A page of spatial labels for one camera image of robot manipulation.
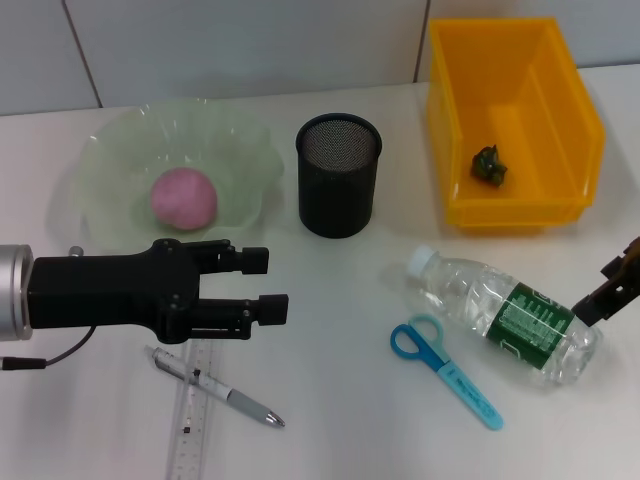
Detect clear water bottle green label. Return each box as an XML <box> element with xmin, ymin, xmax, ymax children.
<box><xmin>407</xmin><ymin>244</ymin><xmax>604</xmax><ymax>392</ymax></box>

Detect left gripper cable with plug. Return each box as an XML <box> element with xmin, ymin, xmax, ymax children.
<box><xmin>0</xmin><ymin>325</ymin><xmax>97</xmax><ymax>372</ymax></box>

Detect yellow plastic bin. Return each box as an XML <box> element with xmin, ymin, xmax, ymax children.
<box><xmin>425</xmin><ymin>17</ymin><xmax>607</xmax><ymax>236</ymax></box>

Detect pink peach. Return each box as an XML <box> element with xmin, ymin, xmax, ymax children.
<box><xmin>150</xmin><ymin>167</ymin><xmax>220</xmax><ymax>231</ymax></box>

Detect clear plastic ruler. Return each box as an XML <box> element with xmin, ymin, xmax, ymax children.
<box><xmin>164</xmin><ymin>340</ymin><xmax>219</xmax><ymax>480</ymax></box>

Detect black mesh pen cup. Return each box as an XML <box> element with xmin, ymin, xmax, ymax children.
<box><xmin>294</xmin><ymin>113</ymin><xmax>384</xmax><ymax>240</ymax></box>

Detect grey silver ballpoint pen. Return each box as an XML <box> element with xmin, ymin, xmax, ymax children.
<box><xmin>144</xmin><ymin>344</ymin><xmax>287</xmax><ymax>429</ymax></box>

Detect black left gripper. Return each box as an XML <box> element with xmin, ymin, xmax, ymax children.
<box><xmin>27</xmin><ymin>238</ymin><xmax>271</xmax><ymax>346</ymax></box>

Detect green plastic wrapper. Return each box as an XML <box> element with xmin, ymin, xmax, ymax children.
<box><xmin>471</xmin><ymin>143</ymin><xmax>509</xmax><ymax>187</ymax></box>

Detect pale green glass fruit plate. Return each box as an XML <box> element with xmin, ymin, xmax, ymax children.
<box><xmin>74</xmin><ymin>98</ymin><xmax>286</xmax><ymax>254</ymax></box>

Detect blue scissors with sheath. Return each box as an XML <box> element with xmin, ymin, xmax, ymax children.
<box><xmin>389</xmin><ymin>313</ymin><xmax>505</xmax><ymax>432</ymax></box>

